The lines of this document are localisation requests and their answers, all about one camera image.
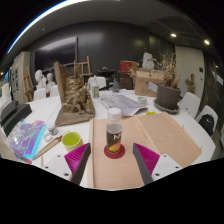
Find black backpack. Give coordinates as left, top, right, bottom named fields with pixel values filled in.
left=198, top=113, right=216, bottom=136

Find recessed ceiling spotlights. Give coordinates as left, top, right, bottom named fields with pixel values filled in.
left=170, top=32, right=211, bottom=46

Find small white tape roll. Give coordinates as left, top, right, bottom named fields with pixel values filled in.
left=137, top=96, right=149, bottom=107

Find white shelf cabinet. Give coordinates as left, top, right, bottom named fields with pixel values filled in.
left=9, top=51, right=33, bottom=105

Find lime green cup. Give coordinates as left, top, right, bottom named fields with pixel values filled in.
left=61, top=131, right=85, bottom=154

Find small white plaster bust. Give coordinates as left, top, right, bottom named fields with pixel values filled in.
left=45, top=72, right=57, bottom=93

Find golden sculpture on wooden base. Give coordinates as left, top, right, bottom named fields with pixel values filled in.
left=53, top=60, right=97, bottom=128

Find newspaper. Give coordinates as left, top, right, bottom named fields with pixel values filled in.
left=98, top=90, right=149, bottom=118

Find large white plaster bust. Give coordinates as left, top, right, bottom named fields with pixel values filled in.
left=34, top=69, right=48, bottom=91

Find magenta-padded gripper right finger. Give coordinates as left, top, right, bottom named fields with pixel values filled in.
left=132, top=142, right=184, bottom=186

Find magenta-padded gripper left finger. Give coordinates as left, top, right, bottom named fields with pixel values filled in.
left=43, top=142, right=92, bottom=186

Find small dark grey box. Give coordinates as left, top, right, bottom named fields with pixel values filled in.
left=0, top=99, right=20, bottom=125

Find colourful holographic print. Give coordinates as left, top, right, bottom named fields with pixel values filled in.
left=9, top=119, right=48, bottom=165

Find clear spray bottle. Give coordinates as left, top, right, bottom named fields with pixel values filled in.
left=91, top=74, right=101, bottom=100

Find small white-lidded jar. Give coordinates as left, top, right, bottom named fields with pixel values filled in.
left=46, top=123, right=60, bottom=136

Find brown cardboard box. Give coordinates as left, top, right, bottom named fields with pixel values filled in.
left=134, top=67, right=166, bottom=99

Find large ceiling light panel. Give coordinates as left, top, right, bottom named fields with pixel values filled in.
left=7, top=0, right=84, bottom=54

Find clear drink bottle white cap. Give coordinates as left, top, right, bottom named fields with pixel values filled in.
left=105, top=107, right=123, bottom=155

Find flat wooden strip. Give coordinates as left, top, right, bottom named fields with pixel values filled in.
left=33, top=134, right=65, bottom=161

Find wooden easel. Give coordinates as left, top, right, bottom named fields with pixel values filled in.
left=22, top=66, right=36, bottom=101

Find dried plant in grey pot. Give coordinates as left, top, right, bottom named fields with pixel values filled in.
left=152, top=51, right=183, bottom=115

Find red box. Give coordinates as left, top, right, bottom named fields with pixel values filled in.
left=118, top=60, right=139, bottom=74

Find wooden cactus figure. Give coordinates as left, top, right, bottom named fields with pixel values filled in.
left=185, top=73, right=196, bottom=95

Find light wooden drawing board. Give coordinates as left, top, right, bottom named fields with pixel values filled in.
left=87, top=111, right=203, bottom=191

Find black wall screen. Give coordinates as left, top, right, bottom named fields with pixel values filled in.
left=34, top=35, right=79, bottom=72

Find large dark grey box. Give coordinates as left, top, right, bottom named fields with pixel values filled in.
left=1, top=103, right=34, bottom=137

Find white chairs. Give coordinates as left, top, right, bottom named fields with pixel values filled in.
left=33, top=75, right=220, bottom=138

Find flat round red coaster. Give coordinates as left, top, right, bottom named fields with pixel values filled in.
left=103, top=143, right=126, bottom=160

